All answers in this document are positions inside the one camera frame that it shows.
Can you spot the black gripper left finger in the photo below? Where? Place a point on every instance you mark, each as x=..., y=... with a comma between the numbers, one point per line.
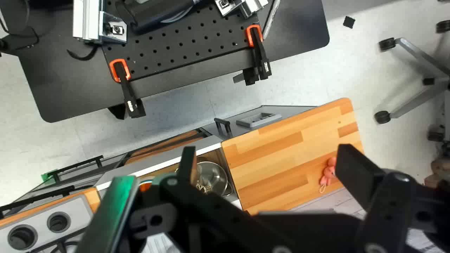
x=189, y=164

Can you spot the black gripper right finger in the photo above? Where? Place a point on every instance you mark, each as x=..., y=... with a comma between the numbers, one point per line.
x=359, y=173

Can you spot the pink bunny toy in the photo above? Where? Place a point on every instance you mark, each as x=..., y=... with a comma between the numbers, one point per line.
x=327, y=174

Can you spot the white toy sink basin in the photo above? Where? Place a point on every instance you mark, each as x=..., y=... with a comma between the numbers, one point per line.
x=156, y=166

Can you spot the grey toy stove top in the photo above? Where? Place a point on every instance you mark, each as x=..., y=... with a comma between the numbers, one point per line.
x=71, y=211

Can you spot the shiny metal pot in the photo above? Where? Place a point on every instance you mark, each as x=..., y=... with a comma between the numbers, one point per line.
x=213, y=177

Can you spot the wooden countertop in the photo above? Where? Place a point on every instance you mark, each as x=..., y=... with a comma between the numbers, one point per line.
x=282, y=159

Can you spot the orange black bar clamp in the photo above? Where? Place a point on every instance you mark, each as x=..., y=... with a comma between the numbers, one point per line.
x=261, y=56
x=129, y=91

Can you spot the black perforated board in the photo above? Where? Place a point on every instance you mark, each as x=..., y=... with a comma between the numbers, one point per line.
x=188, y=42

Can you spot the grey office chair base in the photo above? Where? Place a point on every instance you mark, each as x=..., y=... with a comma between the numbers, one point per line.
x=413, y=50

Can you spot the black table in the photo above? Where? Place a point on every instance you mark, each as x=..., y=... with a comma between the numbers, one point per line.
x=61, y=84

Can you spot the small black square pad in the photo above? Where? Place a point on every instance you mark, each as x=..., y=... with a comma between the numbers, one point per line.
x=350, y=21

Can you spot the black box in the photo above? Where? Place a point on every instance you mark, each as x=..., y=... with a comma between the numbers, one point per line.
x=156, y=11

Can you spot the black metal rack frame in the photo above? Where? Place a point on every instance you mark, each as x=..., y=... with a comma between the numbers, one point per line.
x=71, y=166

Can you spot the aluminium corner bracket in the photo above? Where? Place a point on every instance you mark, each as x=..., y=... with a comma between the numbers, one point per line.
x=241, y=6

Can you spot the aluminium extrusion frame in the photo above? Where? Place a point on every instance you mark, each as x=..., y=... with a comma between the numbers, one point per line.
x=87, y=18

